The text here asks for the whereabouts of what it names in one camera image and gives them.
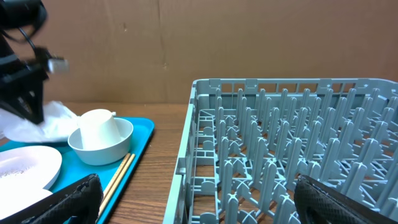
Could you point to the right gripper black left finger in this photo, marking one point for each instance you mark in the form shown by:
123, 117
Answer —
77, 203

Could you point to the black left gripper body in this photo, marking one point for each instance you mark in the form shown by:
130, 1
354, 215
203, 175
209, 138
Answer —
22, 81

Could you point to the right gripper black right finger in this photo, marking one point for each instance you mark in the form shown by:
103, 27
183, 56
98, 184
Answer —
318, 203

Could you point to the white napkin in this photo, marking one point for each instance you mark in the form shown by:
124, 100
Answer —
59, 123

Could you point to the large white plate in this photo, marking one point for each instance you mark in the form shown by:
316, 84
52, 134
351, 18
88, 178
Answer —
32, 166

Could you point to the small pink bowl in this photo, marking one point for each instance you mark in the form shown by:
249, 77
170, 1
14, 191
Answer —
15, 200

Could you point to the grey dishwasher rack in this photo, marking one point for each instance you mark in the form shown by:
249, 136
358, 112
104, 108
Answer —
246, 141

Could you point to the teal plastic tray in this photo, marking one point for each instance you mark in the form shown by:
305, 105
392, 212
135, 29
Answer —
73, 169

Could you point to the wooden chopstick left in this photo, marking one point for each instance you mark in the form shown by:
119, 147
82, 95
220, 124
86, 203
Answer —
115, 176

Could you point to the wooden chopstick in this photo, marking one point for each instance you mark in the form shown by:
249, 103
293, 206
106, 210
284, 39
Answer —
115, 186
115, 176

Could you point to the grey-white bowl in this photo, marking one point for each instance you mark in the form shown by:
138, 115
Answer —
102, 155

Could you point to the wooden chopstick right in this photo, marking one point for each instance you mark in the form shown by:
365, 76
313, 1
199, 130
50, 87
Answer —
115, 186

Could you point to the white paper cup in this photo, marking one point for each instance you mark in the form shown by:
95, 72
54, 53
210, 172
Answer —
98, 129

